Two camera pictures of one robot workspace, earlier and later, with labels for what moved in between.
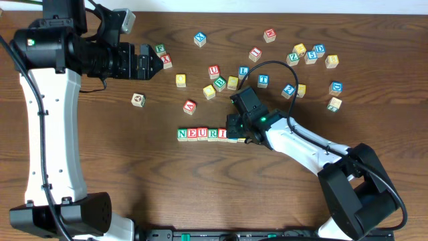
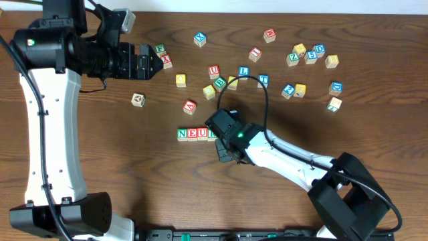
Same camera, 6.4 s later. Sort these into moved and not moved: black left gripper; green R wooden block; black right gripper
Moved: black right gripper
Not moved: green R wooden block; black left gripper
